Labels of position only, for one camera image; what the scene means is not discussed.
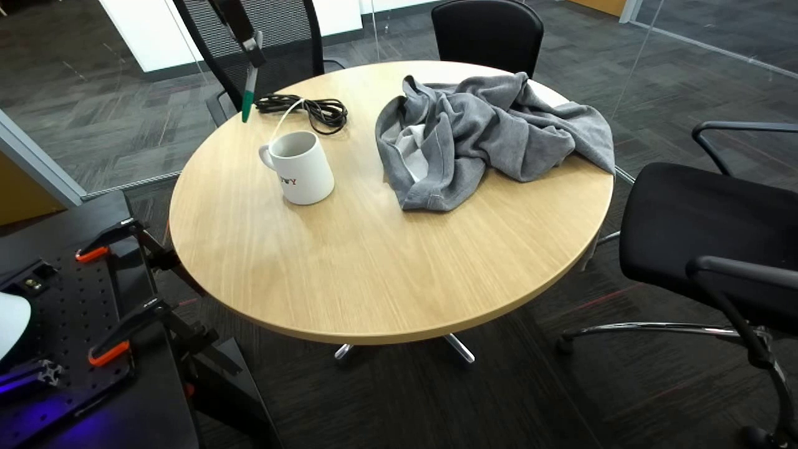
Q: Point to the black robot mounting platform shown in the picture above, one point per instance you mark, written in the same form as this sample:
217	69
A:
51	239

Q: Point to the wooden cabinet panel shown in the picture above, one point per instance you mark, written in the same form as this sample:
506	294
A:
20	196

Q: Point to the grey glass partition frame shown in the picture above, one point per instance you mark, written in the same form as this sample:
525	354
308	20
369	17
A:
41	163

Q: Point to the chrome table base feet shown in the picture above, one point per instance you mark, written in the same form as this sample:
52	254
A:
459	348

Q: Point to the black mesh office chair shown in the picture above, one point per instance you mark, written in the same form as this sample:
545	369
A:
486	32
291	54
706	224

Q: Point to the white zip tie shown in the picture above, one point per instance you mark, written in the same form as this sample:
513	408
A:
286	113

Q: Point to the white pen with green end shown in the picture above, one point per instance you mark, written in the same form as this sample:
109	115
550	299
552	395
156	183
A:
247	103

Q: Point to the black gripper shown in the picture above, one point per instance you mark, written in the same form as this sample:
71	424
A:
228	16

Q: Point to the white printed mug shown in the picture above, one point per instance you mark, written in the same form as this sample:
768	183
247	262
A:
303	177

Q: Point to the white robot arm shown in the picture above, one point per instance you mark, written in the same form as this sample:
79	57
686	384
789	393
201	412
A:
13	326

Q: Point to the grey crumpled cloth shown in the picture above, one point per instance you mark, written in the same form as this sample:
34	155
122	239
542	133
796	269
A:
475	133

